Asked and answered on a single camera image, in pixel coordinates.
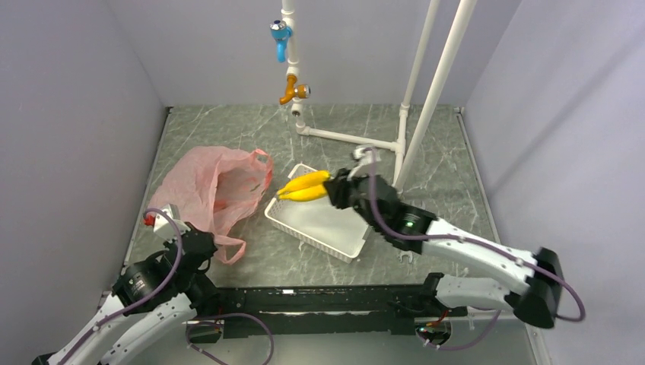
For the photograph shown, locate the yellow fake bananas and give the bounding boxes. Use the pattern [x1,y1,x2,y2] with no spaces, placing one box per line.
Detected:
[277,170,331,202]

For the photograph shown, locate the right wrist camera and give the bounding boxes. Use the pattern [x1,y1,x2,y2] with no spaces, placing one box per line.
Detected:
[351,144,381,170]

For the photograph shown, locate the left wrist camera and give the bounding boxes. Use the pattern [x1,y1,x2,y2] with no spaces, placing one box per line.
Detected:
[144,204,191,242]

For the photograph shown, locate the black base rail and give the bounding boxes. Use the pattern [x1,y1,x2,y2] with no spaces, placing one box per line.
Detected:
[187,284,468,339]

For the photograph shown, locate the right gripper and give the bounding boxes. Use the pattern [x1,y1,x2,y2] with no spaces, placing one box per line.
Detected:
[323,165,384,233]

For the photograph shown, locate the pink plastic bag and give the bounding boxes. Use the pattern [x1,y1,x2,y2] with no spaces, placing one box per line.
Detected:
[148,146,274,265]

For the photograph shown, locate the white pipe frame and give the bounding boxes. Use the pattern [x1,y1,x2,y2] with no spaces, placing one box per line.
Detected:
[278,1,477,192]

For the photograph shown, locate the white plastic basket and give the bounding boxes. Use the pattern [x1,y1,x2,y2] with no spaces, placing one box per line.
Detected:
[264,163,371,263]

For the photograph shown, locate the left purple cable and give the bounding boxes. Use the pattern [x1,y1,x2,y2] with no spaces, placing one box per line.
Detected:
[55,207,183,365]

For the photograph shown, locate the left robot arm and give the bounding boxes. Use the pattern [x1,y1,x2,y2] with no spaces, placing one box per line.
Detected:
[33,228,219,364]

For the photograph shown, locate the blue faucet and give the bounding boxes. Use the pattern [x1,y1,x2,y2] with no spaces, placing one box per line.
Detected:
[270,20,292,63]

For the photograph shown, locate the orange faucet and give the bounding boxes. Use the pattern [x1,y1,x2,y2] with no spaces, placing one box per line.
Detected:
[278,74,311,105]

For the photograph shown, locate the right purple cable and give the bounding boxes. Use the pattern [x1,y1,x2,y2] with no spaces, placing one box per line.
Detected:
[365,146,586,352]

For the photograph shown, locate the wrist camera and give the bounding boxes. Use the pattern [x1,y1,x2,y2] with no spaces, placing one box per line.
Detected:
[144,204,191,242]
[351,144,381,170]

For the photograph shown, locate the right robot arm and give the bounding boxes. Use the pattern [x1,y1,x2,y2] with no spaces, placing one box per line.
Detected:
[323,169,564,329]

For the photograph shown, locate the silver wrench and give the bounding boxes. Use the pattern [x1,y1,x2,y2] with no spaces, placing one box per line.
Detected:
[398,251,414,265]

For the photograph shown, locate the purple cable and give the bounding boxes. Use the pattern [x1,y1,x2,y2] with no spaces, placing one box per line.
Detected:
[365,146,586,352]
[55,207,183,365]

